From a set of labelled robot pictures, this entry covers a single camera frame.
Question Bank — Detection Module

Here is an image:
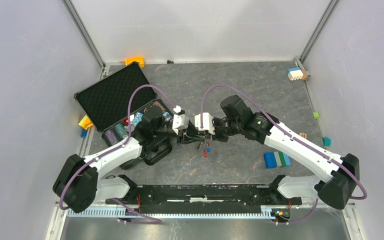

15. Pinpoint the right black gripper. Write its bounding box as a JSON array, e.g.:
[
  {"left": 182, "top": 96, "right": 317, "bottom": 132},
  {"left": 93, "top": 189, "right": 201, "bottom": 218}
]
[{"left": 204, "top": 117, "right": 242, "bottom": 143}]

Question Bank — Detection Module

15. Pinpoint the keyring with blue red tags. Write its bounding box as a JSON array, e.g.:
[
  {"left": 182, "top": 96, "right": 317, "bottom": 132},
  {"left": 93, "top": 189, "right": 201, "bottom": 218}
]
[{"left": 197, "top": 139, "right": 211, "bottom": 159}]

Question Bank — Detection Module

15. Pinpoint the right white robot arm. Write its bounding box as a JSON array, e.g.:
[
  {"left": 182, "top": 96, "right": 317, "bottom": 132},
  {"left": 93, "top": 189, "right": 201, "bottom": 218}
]
[{"left": 194, "top": 95, "right": 361, "bottom": 210}]

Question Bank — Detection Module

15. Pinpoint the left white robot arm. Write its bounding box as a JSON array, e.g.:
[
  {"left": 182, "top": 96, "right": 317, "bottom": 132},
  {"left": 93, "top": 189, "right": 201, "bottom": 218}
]
[{"left": 52, "top": 106, "right": 215, "bottom": 213}]

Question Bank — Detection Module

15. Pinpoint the blue green white brick stack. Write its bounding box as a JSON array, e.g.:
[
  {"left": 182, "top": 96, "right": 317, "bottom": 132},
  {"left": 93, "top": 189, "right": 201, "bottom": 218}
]
[{"left": 263, "top": 151, "right": 291, "bottom": 169}]

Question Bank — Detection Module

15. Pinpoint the black poker chip case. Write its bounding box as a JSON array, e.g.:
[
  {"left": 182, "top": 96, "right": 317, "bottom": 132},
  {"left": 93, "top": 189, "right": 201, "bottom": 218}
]
[{"left": 74, "top": 62, "right": 176, "bottom": 167}]

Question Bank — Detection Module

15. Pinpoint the orange toy brick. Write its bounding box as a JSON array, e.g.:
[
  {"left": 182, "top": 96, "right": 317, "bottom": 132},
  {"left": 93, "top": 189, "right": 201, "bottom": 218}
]
[{"left": 124, "top": 56, "right": 145, "bottom": 68}]

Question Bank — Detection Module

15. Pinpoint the wooden letter H cube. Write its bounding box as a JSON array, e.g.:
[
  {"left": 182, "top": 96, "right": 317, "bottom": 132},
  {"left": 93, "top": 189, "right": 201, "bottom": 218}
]
[{"left": 299, "top": 132, "right": 307, "bottom": 139}]

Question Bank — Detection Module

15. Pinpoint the yellow orange brick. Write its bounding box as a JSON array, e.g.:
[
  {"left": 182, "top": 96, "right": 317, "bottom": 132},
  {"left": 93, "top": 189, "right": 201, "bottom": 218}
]
[{"left": 78, "top": 115, "right": 93, "bottom": 130}]

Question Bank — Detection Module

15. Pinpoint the small blue block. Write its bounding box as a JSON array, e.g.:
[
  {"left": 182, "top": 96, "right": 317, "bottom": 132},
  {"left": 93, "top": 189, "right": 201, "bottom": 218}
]
[{"left": 80, "top": 129, "right": 88, "bottom": 139}]

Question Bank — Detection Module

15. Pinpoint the blue white brown brick stack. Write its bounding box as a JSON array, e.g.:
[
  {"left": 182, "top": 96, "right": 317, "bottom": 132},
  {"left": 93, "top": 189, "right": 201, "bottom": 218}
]
[{"left": 287, "top": 67, "right": 308, "bottom": 81}]

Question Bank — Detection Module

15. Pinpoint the teal cube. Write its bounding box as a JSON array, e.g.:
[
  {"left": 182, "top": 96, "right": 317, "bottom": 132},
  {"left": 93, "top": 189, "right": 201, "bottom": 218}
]
[{"left": 322, "top": 136, "right": 331, "bottom": 147}]

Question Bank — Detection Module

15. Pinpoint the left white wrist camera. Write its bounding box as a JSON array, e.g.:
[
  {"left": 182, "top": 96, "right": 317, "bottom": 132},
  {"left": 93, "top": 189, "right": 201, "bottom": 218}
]
[{"left": 172, "top": 105, "right": 189, "bottom": 135}]

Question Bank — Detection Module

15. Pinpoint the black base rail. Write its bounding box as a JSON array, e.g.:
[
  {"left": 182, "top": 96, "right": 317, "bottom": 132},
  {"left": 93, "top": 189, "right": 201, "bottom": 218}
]
[{"left": 120, "top": 174, "right": 302, "bottom": 214}]

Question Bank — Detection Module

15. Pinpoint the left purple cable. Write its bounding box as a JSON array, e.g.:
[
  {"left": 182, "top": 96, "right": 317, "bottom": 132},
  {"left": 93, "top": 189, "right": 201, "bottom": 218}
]
[{"left": 58, "top": 84, "right": 180, "bottom": 211}]

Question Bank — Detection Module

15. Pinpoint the purple cable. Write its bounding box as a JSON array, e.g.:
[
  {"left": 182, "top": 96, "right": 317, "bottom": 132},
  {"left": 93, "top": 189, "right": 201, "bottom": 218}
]
[
  {"left": 199, "top": 84, "right": 368, "bottom": 201},
  {"left": 58, "top": 84, "right": 180, "bottom": 211}
]

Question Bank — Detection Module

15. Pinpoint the white slotted cable duct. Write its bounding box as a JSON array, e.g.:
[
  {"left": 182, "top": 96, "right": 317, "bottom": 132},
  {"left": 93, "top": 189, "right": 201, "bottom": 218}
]
[{"left": 67, "top": 205, "right": 275, "bottom": 220}]

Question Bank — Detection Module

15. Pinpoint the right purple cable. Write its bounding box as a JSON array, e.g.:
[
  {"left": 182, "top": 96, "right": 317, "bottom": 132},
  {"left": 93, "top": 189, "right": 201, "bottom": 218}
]
[{"left": 199, "top": 84, "right": 368, "bottom": 201}]

